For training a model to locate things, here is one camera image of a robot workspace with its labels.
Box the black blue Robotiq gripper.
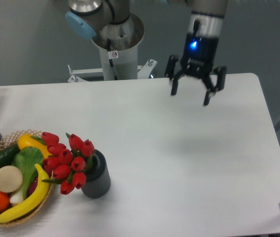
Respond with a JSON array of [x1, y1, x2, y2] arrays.
[[164, 34, 227, 106]]

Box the red tulip bouquet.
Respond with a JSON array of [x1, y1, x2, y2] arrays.
[[38, 132, 96, 195]]

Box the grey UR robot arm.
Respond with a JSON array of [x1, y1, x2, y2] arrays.
[[65, 0, 228, 105]]

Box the dark grey ribbed vase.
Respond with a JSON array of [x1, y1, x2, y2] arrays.
[[81, 150, 111, 198]]

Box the yellow banana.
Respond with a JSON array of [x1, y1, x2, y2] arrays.
[[0, 163, 50, 224]]

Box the green bok choy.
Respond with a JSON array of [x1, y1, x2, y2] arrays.
[[10, 146, 43, 205]]

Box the woven wicker basket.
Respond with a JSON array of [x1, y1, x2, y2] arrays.
[[0, 129, 53, 228]]

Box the purple red vegetable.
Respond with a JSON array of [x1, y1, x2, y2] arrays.
[[28, 167, 52, 196]]

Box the green cucumber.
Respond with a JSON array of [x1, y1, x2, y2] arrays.
[[0, 144, 20, 168]]

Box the beige round slice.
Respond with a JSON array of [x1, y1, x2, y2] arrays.
[[0, 165, 23, 193]]

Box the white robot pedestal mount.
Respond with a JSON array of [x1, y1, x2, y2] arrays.
[[68, 13, 158, 82]]

